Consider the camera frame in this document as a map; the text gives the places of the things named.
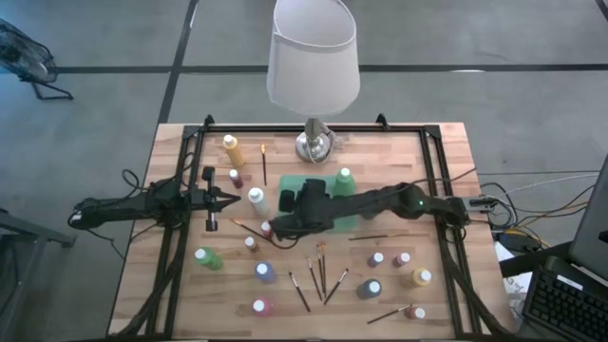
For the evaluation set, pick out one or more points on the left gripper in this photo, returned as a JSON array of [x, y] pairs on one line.
[[204, 198]]

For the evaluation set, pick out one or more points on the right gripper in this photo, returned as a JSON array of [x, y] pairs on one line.
[[309, 209]]

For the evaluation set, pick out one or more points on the small maroon paint bottle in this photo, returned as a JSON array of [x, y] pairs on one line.
[[236, 180]]

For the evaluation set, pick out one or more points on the large white paint bottle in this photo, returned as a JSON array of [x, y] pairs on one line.
[[259, 204]]

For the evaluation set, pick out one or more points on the large light green paint bottle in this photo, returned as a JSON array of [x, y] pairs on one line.
[[344, 185]]

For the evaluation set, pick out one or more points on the large yellow paint bottle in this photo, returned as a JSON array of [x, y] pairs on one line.
[[415, 279], [233, 152]]

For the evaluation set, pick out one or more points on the paintbrush with yellow bristles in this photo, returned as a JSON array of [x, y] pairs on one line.
[[264, 166]]

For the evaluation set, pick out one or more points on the small brown paint bottle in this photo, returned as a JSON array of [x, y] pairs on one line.
[[252, 245]]

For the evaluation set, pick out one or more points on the large red paint bottle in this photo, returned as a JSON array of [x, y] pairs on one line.
[[263, 309]]

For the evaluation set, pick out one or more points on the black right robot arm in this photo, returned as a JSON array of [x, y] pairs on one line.
[[380, 202]]

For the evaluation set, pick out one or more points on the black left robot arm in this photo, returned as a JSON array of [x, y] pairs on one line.
[[133, 204]]

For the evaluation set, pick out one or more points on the large blue paint bottle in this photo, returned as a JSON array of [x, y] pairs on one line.
[[266, 274]]

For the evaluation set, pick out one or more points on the small purple paint bottle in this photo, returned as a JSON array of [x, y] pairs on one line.
[[374, 261]]

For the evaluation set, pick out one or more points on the small red paint bottle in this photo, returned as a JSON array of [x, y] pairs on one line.
[[412, 312]]

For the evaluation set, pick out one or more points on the long paintbrush orange bristles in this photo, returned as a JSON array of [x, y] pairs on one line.
[[247, 229]]

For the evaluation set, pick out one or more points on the teal translucent plastic bin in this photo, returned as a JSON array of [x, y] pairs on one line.
[[347, 225]]

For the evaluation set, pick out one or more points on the paintbrush with orange bristles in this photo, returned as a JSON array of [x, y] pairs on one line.
[[324, 280]]

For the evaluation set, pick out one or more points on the black paintbrush white bristles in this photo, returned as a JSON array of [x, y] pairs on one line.
[[300, 293]]

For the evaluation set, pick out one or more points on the silver table lamp white shade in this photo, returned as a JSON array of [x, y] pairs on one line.
[[313, 57]]

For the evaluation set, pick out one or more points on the grey adapter box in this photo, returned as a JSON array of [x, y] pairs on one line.
[[482, 203]]

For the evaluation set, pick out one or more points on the grey metal desk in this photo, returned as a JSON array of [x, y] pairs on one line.
[[47, 236]]

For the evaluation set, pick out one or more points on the black power supply box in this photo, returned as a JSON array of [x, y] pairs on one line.
[[515, 241]]

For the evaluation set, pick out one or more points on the black floor fan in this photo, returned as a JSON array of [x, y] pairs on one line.
[[24, 59]]

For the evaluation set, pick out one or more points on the black keyboard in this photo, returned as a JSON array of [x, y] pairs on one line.
[[560, 304]]

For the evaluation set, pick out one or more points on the grey monitor panel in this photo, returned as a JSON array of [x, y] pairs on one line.
[[594, 228]]

